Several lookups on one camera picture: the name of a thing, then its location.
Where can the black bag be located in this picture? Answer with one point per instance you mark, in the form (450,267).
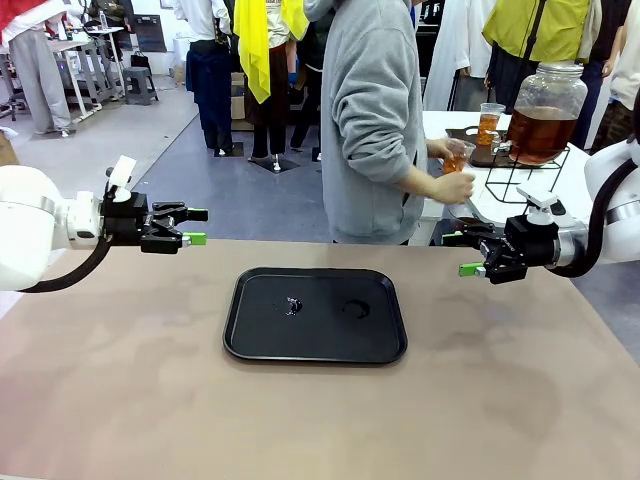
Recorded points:
(140,61)

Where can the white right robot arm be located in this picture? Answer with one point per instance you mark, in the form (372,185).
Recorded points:
(622,242)

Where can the glass tea dispenser jar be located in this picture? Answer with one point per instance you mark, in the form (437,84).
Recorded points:
(545,130)

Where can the dark round bowl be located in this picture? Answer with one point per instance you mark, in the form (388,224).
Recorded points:
(472,212)

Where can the grey plastic stool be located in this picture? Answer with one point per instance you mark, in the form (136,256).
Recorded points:
(140,75)

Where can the short clear plastic cup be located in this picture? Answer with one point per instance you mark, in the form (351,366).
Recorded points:
(457,162)

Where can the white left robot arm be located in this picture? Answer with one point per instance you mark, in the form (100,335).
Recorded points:
(25,225)

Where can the person's right forearm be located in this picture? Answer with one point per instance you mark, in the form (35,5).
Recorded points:
(420,181)

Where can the person in grey trousers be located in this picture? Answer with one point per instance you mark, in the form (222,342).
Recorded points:
(37,75)

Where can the white side table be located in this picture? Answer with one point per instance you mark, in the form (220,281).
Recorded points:
(575,170)

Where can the person's left hand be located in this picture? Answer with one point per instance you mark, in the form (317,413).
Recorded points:
(437,147)

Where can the figure in navy skirt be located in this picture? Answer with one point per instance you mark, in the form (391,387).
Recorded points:
(210,75)

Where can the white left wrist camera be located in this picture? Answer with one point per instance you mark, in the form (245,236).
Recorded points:
(122,170)

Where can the dark display panel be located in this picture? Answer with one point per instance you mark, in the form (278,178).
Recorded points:
(150,35)

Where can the person's right hand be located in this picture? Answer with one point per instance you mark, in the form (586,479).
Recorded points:
(452,187)

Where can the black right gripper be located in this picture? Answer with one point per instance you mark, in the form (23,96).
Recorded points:
(535,245)

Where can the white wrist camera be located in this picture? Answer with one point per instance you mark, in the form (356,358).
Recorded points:
(122,170)
(540,200)

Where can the person in grey hoodie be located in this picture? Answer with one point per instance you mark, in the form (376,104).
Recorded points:
(365,125)

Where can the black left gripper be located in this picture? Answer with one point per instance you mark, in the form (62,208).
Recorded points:
(125,220)

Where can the person in cream top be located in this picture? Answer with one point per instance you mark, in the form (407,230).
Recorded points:
(627,50)

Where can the white frame desk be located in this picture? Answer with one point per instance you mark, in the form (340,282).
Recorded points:
(67,45)

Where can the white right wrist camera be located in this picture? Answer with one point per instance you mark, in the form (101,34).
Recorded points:
(540,200)

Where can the mannequin in brown skirt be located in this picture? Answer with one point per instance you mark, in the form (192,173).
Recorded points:
(275,115)

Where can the mannequin in dark clothes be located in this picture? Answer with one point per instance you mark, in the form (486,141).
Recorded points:
(310,100)

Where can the black office chair base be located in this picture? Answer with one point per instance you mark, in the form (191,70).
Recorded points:
(12,106)

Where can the tall clear plastic cup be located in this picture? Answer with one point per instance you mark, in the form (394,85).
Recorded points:
(491,127)

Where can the person in yellow-green jacket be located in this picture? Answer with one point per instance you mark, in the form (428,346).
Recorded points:
(550,25)

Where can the person in white coat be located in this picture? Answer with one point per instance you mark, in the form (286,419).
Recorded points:
(460,50)

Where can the black plastic serving tray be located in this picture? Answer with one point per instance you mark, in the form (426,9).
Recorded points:
(320,340)

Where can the small ice fragment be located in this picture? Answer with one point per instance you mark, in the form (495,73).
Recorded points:
(292,306)

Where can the yellow hanging garment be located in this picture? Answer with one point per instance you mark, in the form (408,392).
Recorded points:
(252,60)

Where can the brown cardboard box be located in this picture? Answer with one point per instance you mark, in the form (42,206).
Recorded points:
(7,150)
(236,100)

